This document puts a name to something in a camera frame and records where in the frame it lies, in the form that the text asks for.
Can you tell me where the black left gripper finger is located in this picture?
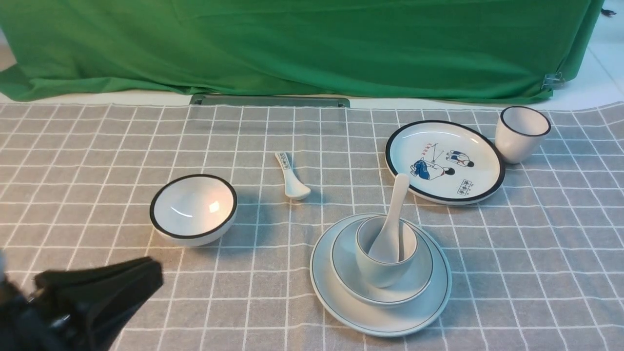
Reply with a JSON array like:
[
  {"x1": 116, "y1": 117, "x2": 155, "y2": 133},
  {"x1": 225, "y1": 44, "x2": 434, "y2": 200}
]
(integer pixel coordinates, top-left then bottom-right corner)
[{"x1": 33, "y1": 257, "x2": 164, "y2": 351}]

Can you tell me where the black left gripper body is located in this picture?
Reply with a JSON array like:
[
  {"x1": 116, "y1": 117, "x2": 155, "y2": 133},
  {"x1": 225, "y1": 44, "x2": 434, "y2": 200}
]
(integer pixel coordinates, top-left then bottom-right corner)
[{"x1": 1, "y1": 280, "x2": 84, "y2": 351}]

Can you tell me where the pale green shallow bowl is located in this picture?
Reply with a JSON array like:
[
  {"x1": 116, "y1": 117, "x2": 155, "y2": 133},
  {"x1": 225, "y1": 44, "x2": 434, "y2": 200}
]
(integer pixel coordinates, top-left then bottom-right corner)
[{"x1": 330, "y1": 218, "x2": 433, "y2": 307}]

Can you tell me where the pale green ceramic cup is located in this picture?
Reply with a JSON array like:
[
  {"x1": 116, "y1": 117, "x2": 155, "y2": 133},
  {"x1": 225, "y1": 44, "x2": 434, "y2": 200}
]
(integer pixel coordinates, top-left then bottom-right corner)
[{"x1": 355, "y1": 215, "x2": 421, "y2": 288}]

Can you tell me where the plain white ceramic spoon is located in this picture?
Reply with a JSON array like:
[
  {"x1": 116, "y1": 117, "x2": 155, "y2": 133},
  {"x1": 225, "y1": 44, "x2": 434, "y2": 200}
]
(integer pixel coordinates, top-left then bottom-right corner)
[{"x1": 368, "y1": 174, "x2": 410, "y2": 264}]

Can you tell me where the black-rimmed white bowl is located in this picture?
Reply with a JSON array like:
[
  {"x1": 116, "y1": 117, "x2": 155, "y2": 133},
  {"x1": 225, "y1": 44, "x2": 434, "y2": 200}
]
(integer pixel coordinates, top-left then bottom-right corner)
[{"x1": 149, "y1": 174, "x2": 238, "y2": 247}]

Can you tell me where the white spoon with print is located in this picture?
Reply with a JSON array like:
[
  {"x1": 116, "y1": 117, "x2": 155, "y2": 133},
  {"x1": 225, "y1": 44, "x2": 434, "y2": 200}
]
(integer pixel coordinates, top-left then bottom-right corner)
[{"x1": 274, "y1": 152, "x2": 311, "y2": 200}]

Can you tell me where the large pale green plate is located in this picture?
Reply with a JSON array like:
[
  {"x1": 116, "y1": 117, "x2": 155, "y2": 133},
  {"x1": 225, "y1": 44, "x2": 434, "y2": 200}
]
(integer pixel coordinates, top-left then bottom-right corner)
[{"x1": 310, "y1": 214, "x2": 452, "y2": 337}]

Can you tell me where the grey metal table channel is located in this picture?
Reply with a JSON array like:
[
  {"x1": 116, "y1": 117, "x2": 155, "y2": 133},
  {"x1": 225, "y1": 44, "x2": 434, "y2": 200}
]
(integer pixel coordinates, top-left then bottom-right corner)
[{"x1": 189, "y1": 94, "x2": 351, "y2": 108}]

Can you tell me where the black-rimmed illustrated plate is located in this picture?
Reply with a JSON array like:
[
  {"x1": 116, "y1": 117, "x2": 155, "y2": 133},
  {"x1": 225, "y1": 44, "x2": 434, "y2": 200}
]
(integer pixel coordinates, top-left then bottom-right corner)
[{"x1": 384, "y1": 120, "x2": 506, "y2": 205}]

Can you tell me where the black-rimmed white cup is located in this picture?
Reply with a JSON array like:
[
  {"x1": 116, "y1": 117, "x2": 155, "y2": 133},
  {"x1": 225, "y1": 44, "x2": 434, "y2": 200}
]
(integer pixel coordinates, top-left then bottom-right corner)
[{"x1": 495, "y1": 106, "x2": 552, "y2": 164}]

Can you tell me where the green backdrop cloth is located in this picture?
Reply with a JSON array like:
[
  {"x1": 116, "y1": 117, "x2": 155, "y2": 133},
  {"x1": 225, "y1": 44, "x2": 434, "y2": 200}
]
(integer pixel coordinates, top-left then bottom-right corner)
[{"x1": 1, "y1": 0, "x2": 603, "y2": 104}]

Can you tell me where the metal clip on backdrop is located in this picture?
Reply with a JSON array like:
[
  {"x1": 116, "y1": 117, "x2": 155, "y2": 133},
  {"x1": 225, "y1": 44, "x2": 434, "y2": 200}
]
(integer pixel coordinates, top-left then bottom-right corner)
[{"x1": 540, "y1": 72, "x2": 566, "y2": 90}]

